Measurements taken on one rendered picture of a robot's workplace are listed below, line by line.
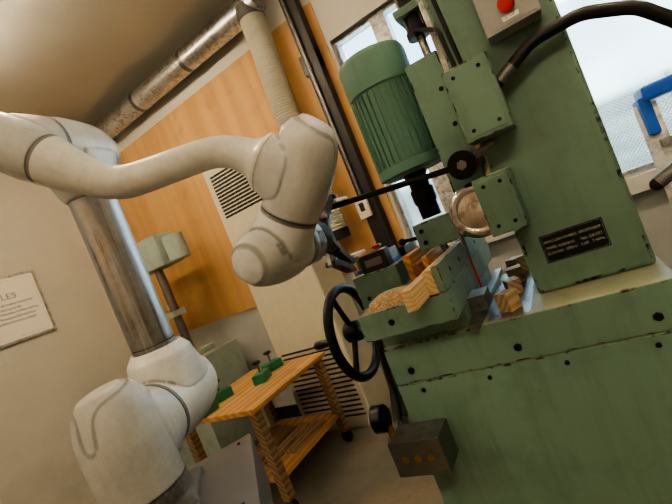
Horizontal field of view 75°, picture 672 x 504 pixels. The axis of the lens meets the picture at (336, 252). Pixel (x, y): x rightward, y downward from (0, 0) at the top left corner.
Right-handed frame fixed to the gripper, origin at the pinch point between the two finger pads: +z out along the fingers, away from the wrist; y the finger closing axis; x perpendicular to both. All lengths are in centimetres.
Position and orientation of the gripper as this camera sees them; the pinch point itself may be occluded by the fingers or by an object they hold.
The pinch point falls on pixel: (349, 226)
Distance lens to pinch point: 107.2
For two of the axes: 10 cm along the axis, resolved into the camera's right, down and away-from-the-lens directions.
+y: -3.3, -9.4, -0.5
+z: 4.3, -2.0, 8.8
